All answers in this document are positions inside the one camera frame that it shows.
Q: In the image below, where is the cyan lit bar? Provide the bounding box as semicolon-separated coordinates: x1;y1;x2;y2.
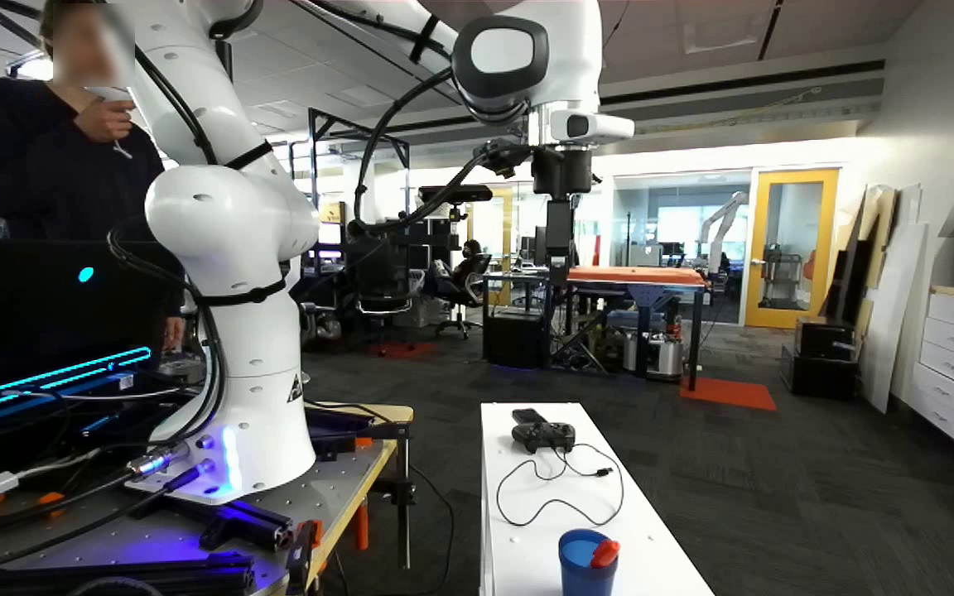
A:
0;345;160;425

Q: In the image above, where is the tall white board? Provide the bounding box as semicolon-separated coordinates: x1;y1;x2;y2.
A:
853;185;934;417

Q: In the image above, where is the black box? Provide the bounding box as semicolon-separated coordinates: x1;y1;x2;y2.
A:
789;318;864;403

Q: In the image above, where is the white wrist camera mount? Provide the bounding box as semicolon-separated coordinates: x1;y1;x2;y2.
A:
524;106;636;150

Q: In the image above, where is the thin black cable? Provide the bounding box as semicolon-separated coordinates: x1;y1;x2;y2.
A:
492;445;630;529

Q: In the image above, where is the metal breadboard robot platform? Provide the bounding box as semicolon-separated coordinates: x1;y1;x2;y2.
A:
0;401;419;596

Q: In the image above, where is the red floor mat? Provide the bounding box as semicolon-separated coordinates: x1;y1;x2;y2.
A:
373;339;441;363

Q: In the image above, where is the black laptop screen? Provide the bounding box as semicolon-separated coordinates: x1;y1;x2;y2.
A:
0;234;190;401

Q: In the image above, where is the orange top table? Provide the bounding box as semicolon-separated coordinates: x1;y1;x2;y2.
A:
563;263;716;393

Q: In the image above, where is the orange floor mat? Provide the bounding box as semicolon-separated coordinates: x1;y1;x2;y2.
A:
676;375;782;417

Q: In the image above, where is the black low cabinet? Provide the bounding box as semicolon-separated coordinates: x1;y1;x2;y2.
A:
483;275;553;372

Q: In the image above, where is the black stereo camera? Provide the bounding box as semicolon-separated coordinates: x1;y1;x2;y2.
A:
415;179;497;210

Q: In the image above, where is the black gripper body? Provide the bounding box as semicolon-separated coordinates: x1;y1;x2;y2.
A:
526;146;599;213

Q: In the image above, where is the blue plastic cup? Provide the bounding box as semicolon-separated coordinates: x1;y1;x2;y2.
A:
557;526;622;596

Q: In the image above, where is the tall wooden board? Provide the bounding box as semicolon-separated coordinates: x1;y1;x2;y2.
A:
826;182;886;324

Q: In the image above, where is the pen with orange cap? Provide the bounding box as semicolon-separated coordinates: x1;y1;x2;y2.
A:
588;537;622;574

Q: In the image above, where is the black handheld device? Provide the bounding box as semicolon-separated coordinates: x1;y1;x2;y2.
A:
506;406;578;458

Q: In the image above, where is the yellow framed door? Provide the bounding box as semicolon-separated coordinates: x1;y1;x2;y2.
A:
743;164;841;332

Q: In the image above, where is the person in black sweater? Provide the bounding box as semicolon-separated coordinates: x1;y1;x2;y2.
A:
0;0;190;359

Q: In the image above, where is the black office chair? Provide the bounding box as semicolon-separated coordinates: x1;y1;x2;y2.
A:
342;234;418;333

